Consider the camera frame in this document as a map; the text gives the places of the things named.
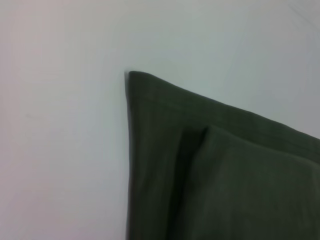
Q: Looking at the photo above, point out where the dark green shirt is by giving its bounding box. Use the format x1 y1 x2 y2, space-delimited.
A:
124 70 320 240

